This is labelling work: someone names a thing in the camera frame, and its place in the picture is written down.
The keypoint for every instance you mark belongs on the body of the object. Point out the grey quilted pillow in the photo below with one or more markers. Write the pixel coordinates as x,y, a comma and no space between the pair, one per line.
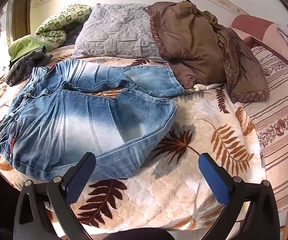
119,30

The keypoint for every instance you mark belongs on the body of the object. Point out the striped floral bed sheet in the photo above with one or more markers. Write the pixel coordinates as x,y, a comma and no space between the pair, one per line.
281,130

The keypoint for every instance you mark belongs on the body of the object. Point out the wooden window frame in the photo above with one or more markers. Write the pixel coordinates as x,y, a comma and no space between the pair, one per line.
21,17

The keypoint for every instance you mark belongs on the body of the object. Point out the brown jacket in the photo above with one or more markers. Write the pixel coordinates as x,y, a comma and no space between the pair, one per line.
191,37

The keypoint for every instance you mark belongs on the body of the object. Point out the blue denim pants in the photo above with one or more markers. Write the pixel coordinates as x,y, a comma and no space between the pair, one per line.
71,120

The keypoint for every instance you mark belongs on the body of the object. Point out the small white cloth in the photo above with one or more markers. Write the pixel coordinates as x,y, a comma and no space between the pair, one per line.
201,87

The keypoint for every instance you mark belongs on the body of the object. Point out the green patterned quilt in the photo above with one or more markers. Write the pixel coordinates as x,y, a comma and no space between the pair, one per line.
56,27

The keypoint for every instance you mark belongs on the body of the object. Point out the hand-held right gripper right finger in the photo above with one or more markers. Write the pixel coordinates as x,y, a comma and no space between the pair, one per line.
214,177

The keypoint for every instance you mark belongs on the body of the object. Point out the dark grey folded pants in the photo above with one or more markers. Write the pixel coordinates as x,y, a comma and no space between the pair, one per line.
21,67

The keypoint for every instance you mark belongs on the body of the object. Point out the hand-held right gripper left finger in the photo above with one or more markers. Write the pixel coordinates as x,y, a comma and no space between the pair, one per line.
76,180

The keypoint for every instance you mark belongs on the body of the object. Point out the leaf print fleece blanket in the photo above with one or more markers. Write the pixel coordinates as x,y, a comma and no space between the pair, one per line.
184,180

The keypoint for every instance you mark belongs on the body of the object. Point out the pink padded headboard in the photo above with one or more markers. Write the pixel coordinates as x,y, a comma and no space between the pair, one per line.
259,30

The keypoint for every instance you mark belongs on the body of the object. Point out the plain green cloth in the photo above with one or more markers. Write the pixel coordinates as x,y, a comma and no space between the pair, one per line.
21,47

